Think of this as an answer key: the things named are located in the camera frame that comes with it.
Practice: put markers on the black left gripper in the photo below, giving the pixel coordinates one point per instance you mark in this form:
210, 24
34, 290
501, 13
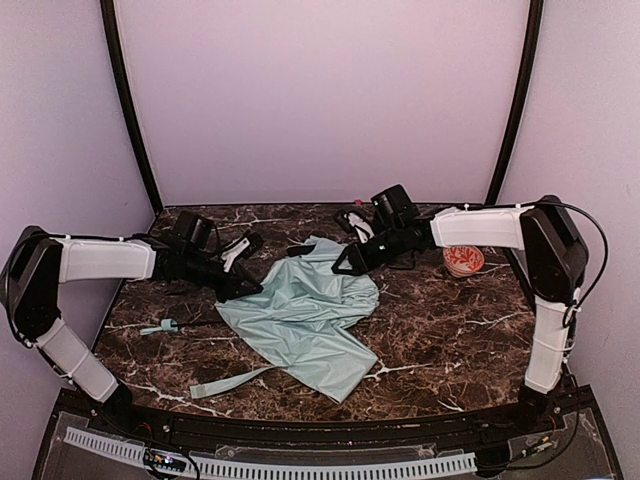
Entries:
220, 278

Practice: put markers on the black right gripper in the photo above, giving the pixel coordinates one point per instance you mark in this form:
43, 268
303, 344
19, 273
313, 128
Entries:
368, 251

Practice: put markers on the mint green folding umbrella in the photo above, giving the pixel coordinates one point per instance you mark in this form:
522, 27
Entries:
300, 320

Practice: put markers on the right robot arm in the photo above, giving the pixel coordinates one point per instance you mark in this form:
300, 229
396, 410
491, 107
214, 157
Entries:
555, 256

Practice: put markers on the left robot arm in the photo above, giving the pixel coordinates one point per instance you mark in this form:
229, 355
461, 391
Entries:
44, 269

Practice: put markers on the red white patterned bowl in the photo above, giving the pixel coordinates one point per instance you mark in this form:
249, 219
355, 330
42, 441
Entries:
463, 261

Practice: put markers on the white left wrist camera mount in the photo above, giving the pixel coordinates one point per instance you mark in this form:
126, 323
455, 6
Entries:
232, 252

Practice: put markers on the black curved front rail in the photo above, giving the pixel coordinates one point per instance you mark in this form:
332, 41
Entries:
480, 428

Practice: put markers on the right black frame post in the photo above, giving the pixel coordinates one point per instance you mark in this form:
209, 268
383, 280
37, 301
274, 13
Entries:
521, 89

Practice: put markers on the black frame post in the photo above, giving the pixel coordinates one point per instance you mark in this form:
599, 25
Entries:
521, 89
124, 92

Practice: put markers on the grey slotted cable duct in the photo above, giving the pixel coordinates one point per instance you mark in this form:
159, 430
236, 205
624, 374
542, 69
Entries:
249, 463

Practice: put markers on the left black frame post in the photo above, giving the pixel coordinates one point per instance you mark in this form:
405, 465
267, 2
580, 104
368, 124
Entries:
124, 92

